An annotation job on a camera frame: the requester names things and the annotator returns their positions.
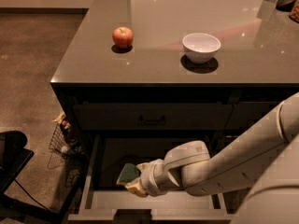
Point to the right side closed drawers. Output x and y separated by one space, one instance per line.
249 112

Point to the closed top drawer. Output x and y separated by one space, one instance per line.
178 116

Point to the white ceramic bowl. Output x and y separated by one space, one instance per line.
199 47

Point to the black top drawer handle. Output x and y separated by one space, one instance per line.
159 121

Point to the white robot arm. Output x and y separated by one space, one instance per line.
264 159

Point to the dark kitchen counter cabinet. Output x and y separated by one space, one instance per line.
257 62

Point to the wire basket with items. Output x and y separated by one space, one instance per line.
64 139

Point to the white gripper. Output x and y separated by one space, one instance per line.
151 175

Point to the red apple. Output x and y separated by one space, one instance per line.
123 37

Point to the open middle drawer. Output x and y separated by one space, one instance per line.
104 202

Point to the green and yellow sponge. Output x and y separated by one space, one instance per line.
128 173

